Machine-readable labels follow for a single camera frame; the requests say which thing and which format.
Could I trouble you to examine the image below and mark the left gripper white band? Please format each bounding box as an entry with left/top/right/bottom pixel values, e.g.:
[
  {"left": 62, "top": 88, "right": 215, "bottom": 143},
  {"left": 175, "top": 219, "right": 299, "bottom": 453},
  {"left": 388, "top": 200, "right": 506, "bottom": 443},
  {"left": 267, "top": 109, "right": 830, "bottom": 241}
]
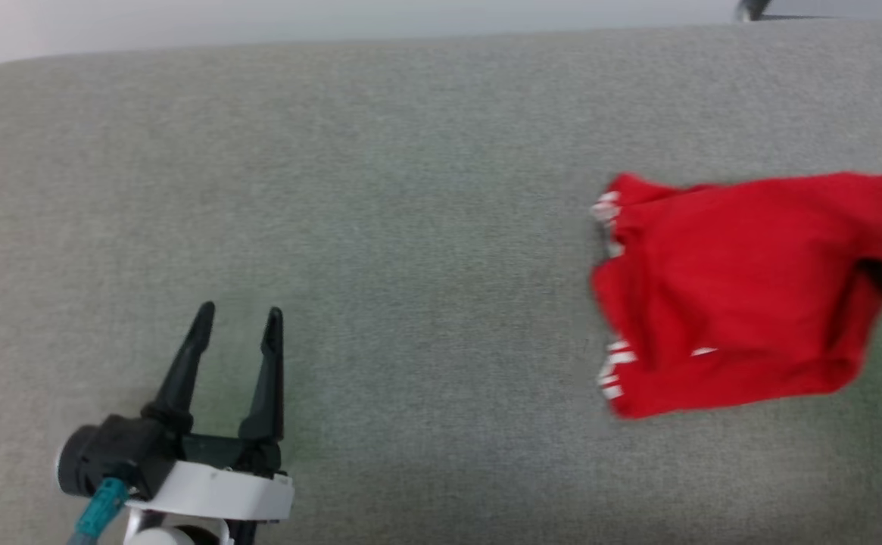
[{"left": 124, "top": 301, "right": 295, "bottom": 524}]

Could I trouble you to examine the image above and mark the red and white garment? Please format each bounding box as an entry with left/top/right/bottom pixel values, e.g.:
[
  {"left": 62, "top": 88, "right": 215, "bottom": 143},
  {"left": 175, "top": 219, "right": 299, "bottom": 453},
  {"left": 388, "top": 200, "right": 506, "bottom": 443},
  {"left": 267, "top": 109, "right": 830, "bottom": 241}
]
[{"left": 590, "top": 172, "right": 882, "bottom": 420}]

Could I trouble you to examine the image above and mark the grey fabric sofa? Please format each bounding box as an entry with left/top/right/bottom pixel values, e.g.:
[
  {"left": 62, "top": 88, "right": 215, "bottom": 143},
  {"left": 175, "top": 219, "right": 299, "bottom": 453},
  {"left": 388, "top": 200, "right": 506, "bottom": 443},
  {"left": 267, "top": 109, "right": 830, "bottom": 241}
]
[{"left": 0, "top": 19, "right": 882, "bottom": 545}]

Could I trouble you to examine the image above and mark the teal left cable connector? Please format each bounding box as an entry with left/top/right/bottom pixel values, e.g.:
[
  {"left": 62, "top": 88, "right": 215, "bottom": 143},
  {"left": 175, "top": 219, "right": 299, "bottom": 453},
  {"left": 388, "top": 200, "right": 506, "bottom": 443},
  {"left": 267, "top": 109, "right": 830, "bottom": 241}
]
[{"left": 68, "top": 477, "right": 131, "bottom": 545}]

